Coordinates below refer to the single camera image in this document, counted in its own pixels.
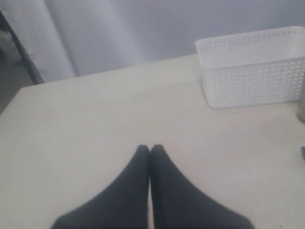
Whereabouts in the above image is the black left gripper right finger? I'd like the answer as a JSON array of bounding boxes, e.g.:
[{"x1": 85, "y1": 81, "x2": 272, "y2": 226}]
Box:
[{"x1": 150, "y1": 145, "x2": 254, "y2": 229}]

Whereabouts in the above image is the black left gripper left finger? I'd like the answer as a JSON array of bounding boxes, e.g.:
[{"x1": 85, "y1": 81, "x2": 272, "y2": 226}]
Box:
[{"x1": 52, "y1": 145, "x2": 150, "y2": 229}]

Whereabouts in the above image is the silver fork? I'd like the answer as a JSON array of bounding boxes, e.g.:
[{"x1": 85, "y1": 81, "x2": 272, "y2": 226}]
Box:
[{"x1": 301, "y1": 146, "x2": 305, "y2": 161}]

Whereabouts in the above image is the white perforated plastic basket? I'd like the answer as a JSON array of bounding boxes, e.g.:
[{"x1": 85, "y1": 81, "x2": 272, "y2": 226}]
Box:
[{"x1": 195, "y1": 26, "x2": 305, "y2": 109}]

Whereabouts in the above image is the shiny steel cup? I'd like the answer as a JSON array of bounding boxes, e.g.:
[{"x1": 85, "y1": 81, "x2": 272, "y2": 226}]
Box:
[{"x1": 297, "y1": 98, "x2": 305, "y2": 124}]

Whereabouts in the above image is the white backdrop curtain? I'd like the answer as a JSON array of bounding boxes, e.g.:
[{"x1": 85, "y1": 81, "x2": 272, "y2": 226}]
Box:
[{"x1": 0, "y1": 0, "x2": 305, "y2": 83}]

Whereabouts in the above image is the dark metal frame post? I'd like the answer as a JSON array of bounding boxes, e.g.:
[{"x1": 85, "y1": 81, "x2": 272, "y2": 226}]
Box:
[{"x1": 0, "y1": 12, "x2": 45, "y2": 85}]

